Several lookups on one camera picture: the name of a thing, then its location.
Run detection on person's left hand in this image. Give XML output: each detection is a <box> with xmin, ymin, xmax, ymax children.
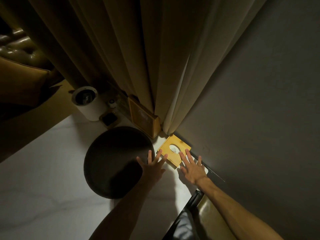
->
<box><xmin>136</xmin><ymin>149</ymin><xmax>168</xmax><ymax>189</ymax></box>

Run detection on person's right hand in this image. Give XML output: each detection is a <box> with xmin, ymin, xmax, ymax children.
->
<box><xmin>179</xmin><ymin>148</ymin><xmax>208</xmax><ymax>185</ymax></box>

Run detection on person's right forearm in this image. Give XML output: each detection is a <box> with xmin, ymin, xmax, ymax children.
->
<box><xmin>196</xmin><ymin>177</ymin><xmax>284</xmax><ymax>240</ymax></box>

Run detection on person's left forearm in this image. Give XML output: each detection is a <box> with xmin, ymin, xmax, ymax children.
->
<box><xmin>89</xmin><ymin>178</ymin><xmax>156</xmax><ymax>240</ymax></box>

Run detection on yellow wooden tissue box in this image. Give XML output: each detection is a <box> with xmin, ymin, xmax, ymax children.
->
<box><xmin>157</xmin><ymin>134</ymin><xmax>192</xmax><ymax>168</ymax></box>

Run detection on dark round tray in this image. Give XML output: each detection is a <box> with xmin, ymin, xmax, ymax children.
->
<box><xmin>83</xmin><ymin>126</ymin><xmax>155</xmax><ymax>199</ymax></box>

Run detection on black leather chair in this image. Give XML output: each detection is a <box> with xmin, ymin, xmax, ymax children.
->
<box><xmin>162</xmin><ymin>189</ymin><xmax>205</xmax><ymax>240</ymax></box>

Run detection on square black wooden-edged dish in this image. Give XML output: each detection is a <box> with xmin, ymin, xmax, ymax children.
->
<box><xmin>99</xmin><ymin>111</ymin><xmax>119</xmax><ymax>129</ymax></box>

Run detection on tan seat cushion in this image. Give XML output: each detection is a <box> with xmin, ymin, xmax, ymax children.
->
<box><xmin>197</xmin><ymin>195</ymin><xmax>237</xmax><ymax>240</ymax></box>

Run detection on white cylindrical appliance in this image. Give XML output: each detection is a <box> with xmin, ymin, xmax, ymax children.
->
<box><xmin>72</xmin><ymin>86</ymin><xmax>108</xmax><ymax>122</ymax></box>

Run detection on beige curtain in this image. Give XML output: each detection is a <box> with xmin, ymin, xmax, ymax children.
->
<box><xmin>0</xmin><ymin>0</ymin><xmax>269</xmax><ymax>135</ymax></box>

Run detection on brown cushion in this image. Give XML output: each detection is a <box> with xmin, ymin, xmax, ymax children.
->
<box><xmin>0</xmin><ymin>56</ymin><xmax>65</xmax><ymax>108</ymax></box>

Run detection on brown tufted leather sofa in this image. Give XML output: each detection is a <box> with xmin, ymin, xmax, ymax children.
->
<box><xmin>0</xmin><ymin>18</ymin><xmax>75</xmax><ymax>163</ymax></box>

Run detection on wooden picture frame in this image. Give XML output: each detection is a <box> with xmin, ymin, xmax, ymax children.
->
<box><xmin>127</xmin><ymin>95</ymin><xmax>161</xmax><ymax>139</ymax></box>

